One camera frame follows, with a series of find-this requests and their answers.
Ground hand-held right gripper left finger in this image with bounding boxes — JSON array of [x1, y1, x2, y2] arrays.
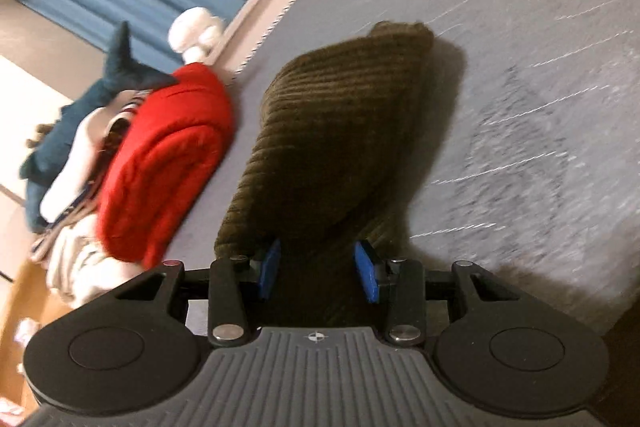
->
[[115, 239, 282, 349]]

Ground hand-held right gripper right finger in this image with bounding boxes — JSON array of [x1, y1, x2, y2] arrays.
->
[[353, 240, 522, 349]]

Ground olive corduroy pants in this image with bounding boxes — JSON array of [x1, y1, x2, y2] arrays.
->
[[214, 21, 436, 329]]

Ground red folded quilt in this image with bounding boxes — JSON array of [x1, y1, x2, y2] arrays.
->
[[96, 63, 236, 266]]

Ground white folded fleece blanket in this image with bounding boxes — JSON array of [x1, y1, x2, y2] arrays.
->
[[45, 211, 147, 311]]

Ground patterned folded cloth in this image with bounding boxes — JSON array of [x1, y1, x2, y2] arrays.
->
[[30, 89, 152, 259]]

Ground white pillow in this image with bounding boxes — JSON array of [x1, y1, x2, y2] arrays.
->
[[40, 104, 137, 224]]

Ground blue shark plush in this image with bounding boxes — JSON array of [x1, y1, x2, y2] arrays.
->
[[20, 21, 179, 233]]

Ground white mushroom plush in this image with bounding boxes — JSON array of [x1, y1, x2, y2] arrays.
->
[[167, 7, 227, 66]]

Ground small tan plush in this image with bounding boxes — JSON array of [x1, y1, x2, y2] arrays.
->
[[27, 122, 54, 150]]

